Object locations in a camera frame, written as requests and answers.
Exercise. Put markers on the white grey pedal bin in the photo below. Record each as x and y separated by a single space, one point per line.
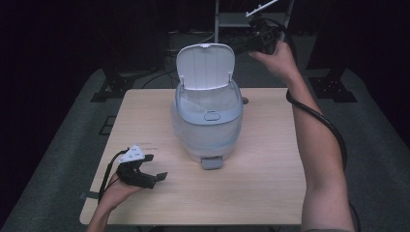
206 129

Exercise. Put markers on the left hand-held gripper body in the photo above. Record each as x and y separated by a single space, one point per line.
133 172

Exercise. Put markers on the black stand base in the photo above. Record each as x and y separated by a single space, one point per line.
112 87
332 85

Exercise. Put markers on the white metal stand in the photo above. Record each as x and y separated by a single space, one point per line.
232 19

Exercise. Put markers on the person's left hand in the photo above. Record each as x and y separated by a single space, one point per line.
117 193

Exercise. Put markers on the grey tape strip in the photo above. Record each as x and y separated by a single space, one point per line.
89 195

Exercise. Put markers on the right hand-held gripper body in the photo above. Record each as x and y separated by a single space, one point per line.
266 35

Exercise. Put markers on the person's right hand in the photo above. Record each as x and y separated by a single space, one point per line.
280 63

